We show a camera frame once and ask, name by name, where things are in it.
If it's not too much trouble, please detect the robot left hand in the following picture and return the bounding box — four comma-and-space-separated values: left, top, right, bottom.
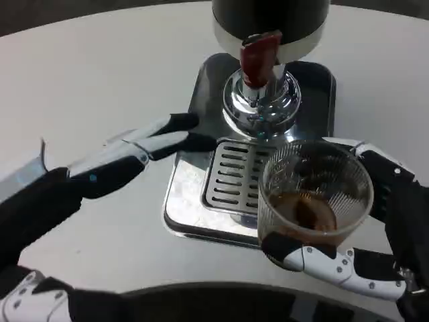
0, 113, 218, 322

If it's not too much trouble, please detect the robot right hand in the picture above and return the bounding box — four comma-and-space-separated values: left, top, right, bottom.
261, 136, 429, 322

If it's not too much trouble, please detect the clear ribbed glass cup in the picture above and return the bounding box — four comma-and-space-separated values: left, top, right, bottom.
257, 140, 375, 249

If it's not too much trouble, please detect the steel drip tray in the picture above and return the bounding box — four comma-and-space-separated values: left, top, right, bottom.
163, 52, 337, 249

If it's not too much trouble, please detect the slotted steel drip grid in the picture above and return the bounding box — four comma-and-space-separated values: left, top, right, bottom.
200, 140, 279, 212

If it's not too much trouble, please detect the black steel drink dispenser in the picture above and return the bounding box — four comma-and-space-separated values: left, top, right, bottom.
210, 0, 326, 135

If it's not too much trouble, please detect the red tap handle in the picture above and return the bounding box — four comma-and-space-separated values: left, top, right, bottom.
240, 30, 282, 87

